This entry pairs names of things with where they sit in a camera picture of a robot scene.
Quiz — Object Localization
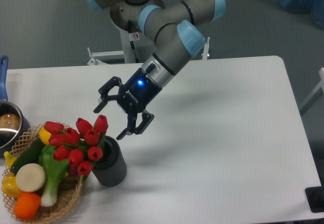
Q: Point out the dark green cucumber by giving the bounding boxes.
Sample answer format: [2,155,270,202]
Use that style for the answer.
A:
[10,138,45,174]

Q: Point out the orange fruit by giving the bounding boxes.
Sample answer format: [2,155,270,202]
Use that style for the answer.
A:
[13,192,41,220]

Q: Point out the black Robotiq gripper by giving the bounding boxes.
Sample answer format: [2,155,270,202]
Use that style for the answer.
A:
[93,68,162,140]

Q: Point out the green bok choy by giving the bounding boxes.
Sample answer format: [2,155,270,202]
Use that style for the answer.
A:
[38,145,69,207]

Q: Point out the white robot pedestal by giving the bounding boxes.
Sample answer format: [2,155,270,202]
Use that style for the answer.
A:
[110,0,165,63]

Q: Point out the white frame at right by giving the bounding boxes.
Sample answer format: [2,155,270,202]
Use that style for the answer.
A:
[299,67,323,116]

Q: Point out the purple red radish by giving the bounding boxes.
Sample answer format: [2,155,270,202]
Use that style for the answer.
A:
[67,165,78,176]

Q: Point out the red tulip bouquet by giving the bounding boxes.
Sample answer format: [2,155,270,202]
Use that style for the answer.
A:
[44,115,108,181]

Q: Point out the yellow squash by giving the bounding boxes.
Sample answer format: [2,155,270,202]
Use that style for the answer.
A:
[38,127,51,145]

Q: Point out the woven wicker basket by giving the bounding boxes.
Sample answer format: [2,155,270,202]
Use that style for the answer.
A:
[1,125,83,223]

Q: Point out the dark grey ribbed vase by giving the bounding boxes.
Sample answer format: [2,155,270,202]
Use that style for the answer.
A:
[92,136,127,187]

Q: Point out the yellow bell pepper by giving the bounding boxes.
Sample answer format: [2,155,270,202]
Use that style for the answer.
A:
[1,173,23,199]

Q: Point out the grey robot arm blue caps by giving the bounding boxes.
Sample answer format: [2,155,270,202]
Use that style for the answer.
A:
[86,0,226,139]

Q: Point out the blue handled saucepan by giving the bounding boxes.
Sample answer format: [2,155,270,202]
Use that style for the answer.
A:
[1,55,30,159]

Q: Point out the beige round bun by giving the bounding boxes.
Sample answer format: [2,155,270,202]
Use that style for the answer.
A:
[16,163,46,192]

